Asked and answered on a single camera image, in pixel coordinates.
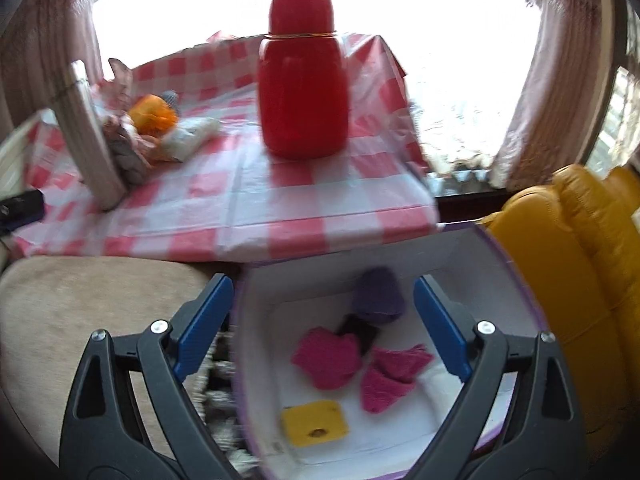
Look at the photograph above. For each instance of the magenta knitted sock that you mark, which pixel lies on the magenta knitted sock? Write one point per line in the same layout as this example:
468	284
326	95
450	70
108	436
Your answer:
328	360
390	376

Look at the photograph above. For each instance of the orange mesh pouch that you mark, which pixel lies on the orange mesh pouch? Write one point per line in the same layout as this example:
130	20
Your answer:
153	116

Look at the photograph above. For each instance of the beige plush cushion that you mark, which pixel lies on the beige plush cushion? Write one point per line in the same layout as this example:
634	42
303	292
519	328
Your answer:
51	305

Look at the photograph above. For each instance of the white purple storage box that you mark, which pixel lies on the white purple storage box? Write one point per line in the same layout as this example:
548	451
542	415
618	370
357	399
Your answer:
278	303

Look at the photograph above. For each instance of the red plastic thermos jug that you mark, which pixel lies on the red plastic thermos jug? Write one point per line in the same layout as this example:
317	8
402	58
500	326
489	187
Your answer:
302	82

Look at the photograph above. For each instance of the pink curtain right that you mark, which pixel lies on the pink curtain right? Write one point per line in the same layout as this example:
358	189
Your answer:
562	95

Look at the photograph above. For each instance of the black white checkered pouch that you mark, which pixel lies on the black white checkered pouch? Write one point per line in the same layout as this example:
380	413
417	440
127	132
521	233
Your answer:
171	98

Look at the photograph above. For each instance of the pink curtain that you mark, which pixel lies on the pink curtain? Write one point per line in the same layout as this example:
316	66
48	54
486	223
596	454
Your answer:
562	95
38	39

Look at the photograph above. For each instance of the pink curtain left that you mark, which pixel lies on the pink curtain left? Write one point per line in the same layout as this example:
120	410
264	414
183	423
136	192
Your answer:
38	39

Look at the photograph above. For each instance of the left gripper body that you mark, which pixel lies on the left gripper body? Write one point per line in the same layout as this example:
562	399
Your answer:
21	210

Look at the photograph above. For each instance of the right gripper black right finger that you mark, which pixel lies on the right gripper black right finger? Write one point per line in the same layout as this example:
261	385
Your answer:
516	415

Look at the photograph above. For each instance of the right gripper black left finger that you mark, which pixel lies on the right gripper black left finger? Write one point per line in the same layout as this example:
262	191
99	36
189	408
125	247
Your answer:
103	436

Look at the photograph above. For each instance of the white lace curtain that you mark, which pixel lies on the white lace curtain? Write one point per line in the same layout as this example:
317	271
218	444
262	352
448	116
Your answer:
454	139

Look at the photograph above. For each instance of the white tissue packet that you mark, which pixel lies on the white tissue packet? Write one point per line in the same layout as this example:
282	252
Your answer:
187	138

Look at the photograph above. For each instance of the red white checkered tablecloth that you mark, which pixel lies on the red white checkered tablecloth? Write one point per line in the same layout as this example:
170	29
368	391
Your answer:
232	200

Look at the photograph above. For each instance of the pink floral fabric pouch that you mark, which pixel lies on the pink floral fabric pouch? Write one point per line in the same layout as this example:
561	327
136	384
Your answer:
132	154

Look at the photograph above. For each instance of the black fabric item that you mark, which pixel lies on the black fabric item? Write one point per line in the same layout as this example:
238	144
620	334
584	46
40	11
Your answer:
363	331

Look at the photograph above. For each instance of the purple knitted item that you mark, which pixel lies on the purple knitted item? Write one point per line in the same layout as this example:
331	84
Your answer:
377	297

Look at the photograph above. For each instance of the stainless steel thermos flask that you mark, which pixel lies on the stainless steel thermos flask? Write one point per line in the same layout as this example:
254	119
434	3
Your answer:
72	104

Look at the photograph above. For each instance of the yellow leather armchair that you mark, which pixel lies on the yellow leather armchair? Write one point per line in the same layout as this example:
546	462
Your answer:
575	242

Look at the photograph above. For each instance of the yellow sponge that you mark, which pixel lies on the yellow sponge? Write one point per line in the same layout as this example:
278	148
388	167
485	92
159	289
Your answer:
314	423

